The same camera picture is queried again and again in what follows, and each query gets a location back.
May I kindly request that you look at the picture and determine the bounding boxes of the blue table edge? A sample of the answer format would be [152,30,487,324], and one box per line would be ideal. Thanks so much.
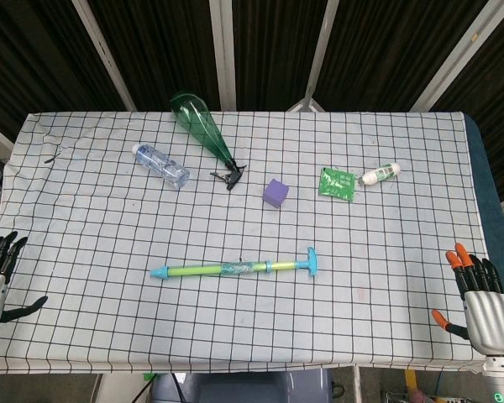
[464,113,504,366]

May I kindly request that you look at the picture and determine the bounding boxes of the green spray bottle black trigger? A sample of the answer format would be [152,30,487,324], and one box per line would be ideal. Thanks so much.
[169,92,248,192]

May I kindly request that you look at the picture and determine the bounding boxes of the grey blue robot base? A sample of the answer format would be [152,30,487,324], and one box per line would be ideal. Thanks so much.
[150,369,333,403]

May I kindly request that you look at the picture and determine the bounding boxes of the yellow-green and blue plastic plunger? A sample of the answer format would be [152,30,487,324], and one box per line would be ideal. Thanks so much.
[167,246,321,279]

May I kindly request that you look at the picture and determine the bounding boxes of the white black checked tablecloth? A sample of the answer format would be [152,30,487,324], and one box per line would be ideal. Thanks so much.
[0,109,492,375]

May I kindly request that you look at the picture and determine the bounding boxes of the white frame post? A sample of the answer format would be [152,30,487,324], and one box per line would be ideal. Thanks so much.
[285,0,341,113]
[409,0,504,113]
[71,0,138,113]
[208,0,238,113]

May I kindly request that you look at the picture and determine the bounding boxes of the green foil packet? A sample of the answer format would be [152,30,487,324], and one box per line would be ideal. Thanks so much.
[318,166,356,202]

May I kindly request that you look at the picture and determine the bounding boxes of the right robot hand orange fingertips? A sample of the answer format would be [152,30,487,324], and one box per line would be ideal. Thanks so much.
[431,242,504,358]

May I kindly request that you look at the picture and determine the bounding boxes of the clear plastic tube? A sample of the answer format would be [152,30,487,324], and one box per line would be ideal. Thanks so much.
[150,259,273,280]

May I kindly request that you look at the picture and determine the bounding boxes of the dark pleated curtain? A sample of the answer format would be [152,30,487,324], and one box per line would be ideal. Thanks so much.
[0,0,504,202]

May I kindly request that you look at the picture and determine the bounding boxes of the purple foam cube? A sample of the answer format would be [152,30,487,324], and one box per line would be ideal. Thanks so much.
[263,179,289,210]

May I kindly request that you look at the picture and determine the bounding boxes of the clear plastic water bottle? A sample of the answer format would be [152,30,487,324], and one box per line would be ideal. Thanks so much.
[132,142,192,191]

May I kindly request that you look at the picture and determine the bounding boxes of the small white bottle green label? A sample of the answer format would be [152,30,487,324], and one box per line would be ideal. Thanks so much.
[358,162,402,187]

